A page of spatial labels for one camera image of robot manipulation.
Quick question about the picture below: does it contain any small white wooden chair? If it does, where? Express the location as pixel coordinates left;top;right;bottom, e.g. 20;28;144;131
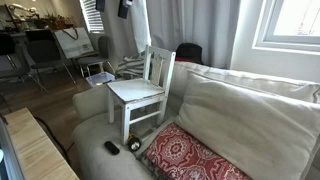
107;45;176;145

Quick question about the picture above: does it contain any large beige back pillow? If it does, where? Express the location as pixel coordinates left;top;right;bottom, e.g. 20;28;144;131
175;71;320;180

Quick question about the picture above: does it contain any grey office chair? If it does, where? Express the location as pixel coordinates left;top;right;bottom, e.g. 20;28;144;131
77;36;115;77

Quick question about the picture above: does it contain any black chair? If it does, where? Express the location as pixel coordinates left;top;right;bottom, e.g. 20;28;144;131
25;29;75;83

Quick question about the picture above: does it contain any grey white patterned blanket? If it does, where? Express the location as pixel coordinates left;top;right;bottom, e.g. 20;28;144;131
116;52;145;79

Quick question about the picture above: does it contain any black hat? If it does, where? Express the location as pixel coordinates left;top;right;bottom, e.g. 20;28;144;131
176;43;203;65

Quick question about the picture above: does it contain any yellow black flashlight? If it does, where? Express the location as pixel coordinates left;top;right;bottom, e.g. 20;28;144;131
128;134;141;152

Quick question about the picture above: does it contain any red patterned cushion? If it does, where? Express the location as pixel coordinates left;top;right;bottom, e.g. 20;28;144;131
145;123;251;180

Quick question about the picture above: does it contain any white grey curtain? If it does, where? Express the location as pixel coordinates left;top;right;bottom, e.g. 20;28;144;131
101;0;241;69

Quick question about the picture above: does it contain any beige fabric sofa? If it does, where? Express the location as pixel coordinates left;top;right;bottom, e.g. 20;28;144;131
72;62;320;180

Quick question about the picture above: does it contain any white paper shopping bag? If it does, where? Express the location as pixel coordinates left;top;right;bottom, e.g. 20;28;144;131
54;28;94;59

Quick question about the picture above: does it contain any light wooden table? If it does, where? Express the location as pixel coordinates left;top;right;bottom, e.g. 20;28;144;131
5;108;80;180

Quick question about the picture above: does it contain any white window frame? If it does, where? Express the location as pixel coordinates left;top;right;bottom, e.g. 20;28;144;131
253;0;320;55

